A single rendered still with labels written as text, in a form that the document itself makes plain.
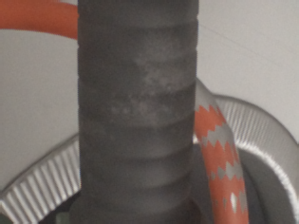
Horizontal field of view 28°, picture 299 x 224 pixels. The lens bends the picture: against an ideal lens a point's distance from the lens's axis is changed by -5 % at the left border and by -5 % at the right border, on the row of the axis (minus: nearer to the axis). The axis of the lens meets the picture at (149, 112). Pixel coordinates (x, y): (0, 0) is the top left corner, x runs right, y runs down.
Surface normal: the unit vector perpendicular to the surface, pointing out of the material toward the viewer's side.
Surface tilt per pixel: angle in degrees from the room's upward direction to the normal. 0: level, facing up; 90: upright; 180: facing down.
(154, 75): 62
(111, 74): 33
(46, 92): 90
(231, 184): 80
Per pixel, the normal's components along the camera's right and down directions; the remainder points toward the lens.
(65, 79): 0.71, 0.20
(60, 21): 0.37, 0.33
